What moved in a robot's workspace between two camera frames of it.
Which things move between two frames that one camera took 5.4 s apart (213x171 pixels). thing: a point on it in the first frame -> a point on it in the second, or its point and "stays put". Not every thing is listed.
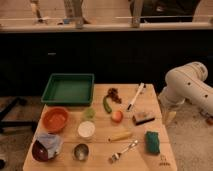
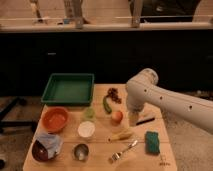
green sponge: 152,143 stays put
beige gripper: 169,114 -> 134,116
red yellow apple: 117,116 stays put
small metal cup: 81,151 stays put
